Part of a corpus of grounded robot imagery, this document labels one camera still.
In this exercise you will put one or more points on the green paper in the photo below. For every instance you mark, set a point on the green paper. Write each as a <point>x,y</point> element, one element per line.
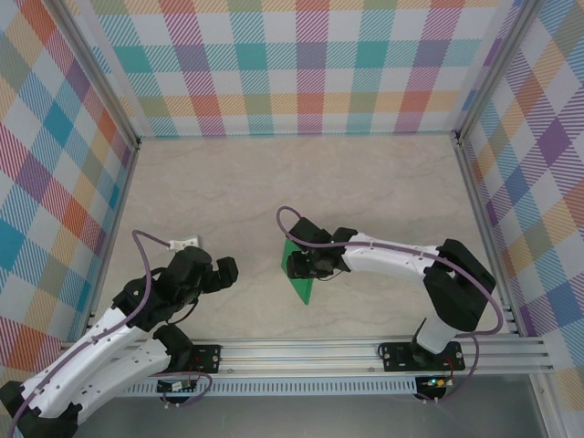
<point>303,292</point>

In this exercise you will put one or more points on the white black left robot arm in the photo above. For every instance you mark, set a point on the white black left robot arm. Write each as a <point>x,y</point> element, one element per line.
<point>123,365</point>

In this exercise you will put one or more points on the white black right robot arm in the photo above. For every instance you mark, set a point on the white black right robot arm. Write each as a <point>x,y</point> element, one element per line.
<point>461,287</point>

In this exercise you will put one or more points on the black circuit board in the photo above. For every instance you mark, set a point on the black circuit board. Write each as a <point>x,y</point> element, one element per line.
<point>171,387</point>

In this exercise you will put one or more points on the grey metal panel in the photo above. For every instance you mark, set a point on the grey metal panel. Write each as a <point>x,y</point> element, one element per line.
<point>319,417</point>

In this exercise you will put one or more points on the circuit board with yellow tape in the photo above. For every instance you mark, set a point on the circuit board with yellow tape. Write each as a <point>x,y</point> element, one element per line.
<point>435,382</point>

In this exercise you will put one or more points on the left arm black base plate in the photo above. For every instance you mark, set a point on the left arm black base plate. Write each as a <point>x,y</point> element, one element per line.
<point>207,353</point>

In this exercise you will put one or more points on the aluminium side rail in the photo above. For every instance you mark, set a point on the aluminium side rail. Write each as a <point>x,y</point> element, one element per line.
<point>98,292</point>
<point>511,315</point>

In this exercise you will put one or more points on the long aluminium base rail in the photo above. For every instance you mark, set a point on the long aluminium base rail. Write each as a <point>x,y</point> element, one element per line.
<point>296,358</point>

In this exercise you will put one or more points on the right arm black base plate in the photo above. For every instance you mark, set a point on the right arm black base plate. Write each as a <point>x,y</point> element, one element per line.
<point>397,359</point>

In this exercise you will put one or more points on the aluminium frame post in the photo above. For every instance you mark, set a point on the aluminium frame post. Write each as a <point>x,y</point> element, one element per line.
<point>495,68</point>
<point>98,77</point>

